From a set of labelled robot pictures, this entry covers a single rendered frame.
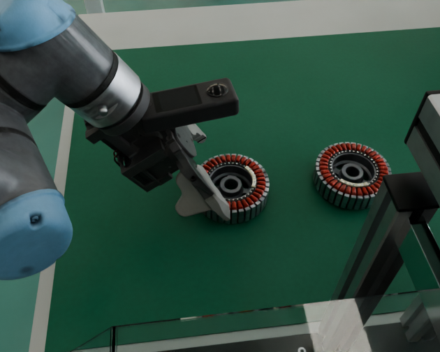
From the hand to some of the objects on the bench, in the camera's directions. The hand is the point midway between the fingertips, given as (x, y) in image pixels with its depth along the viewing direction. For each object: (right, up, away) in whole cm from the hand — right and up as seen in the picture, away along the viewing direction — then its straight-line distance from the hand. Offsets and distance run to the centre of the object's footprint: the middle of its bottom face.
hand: (220, 175), depth 65 cm
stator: (+20, -1, +6) cm, 21 cm away
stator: (+2, -3, +4) cm, 5 cm away
